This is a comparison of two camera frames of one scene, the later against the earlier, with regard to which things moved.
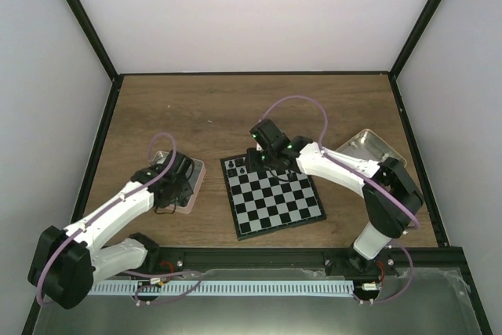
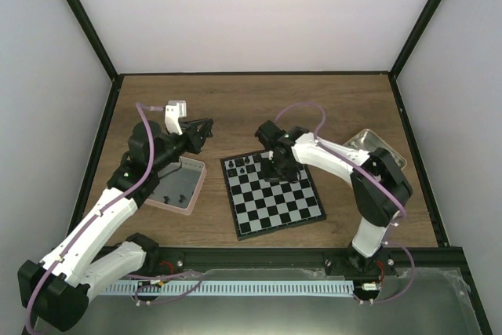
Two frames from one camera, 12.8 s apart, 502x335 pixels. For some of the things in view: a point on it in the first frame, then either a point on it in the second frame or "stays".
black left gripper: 187,191 to 194,136
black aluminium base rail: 445,262 stays
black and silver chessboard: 266,201 stays
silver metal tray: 366,146 stays
